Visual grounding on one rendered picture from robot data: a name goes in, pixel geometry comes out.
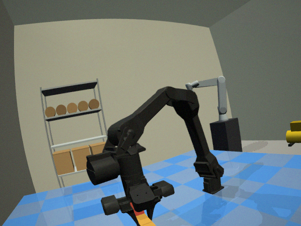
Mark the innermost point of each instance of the yellow bar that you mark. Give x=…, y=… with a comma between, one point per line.
x=143, y=219

